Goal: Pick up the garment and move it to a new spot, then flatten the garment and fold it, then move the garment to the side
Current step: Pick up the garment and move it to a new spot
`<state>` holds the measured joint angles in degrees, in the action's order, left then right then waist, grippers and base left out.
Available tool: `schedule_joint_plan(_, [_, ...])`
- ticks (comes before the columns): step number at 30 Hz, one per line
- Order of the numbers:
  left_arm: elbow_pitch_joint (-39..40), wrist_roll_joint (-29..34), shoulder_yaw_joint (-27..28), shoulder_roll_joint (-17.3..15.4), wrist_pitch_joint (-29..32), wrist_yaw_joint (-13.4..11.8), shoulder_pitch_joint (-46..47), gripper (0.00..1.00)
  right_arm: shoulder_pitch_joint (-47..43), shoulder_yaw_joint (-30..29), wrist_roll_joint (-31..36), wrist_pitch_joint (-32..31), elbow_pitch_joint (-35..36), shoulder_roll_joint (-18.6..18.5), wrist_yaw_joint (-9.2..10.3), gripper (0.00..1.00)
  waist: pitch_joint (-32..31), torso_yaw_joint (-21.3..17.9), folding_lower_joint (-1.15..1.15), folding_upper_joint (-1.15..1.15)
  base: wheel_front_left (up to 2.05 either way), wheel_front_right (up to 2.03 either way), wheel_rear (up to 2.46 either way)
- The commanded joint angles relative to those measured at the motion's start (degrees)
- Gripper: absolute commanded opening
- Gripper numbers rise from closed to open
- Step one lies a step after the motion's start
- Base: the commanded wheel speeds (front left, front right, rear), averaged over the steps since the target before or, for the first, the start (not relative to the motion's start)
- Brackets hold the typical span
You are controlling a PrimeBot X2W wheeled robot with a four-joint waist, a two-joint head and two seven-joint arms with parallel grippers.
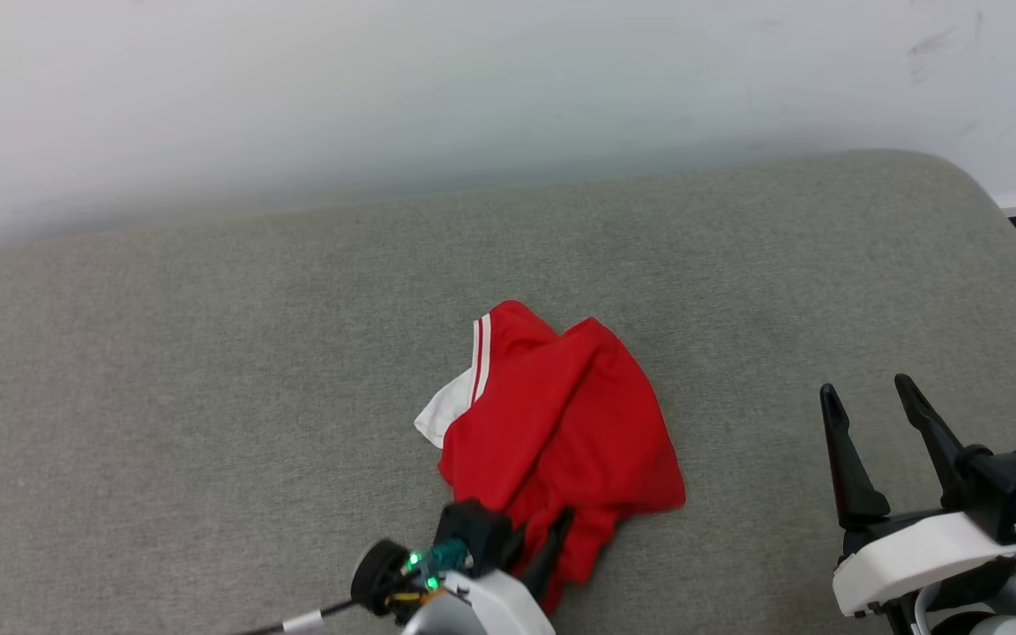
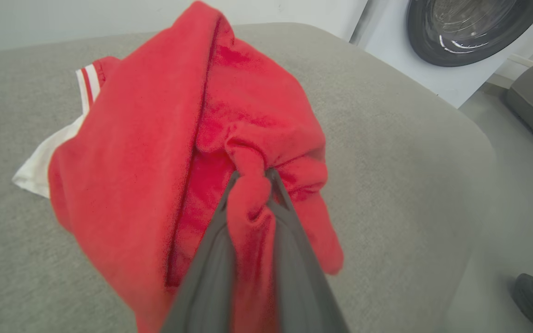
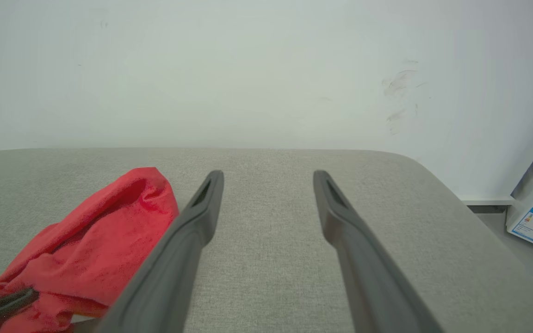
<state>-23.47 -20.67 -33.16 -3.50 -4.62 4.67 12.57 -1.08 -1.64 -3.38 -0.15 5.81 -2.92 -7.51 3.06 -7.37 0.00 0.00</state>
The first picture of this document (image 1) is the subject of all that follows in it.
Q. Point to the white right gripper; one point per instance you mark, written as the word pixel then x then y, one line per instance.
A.
pixel 914 556

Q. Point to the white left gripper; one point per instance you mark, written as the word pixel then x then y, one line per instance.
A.
pixel 499 604

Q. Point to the red garment with white trim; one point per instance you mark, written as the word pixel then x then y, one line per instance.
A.
pixel 561 423

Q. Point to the grey-green fabric sofa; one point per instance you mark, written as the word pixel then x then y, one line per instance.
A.
pixel 208 397

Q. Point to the teal left camera connector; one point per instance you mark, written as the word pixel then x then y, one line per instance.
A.
pixel 449 554

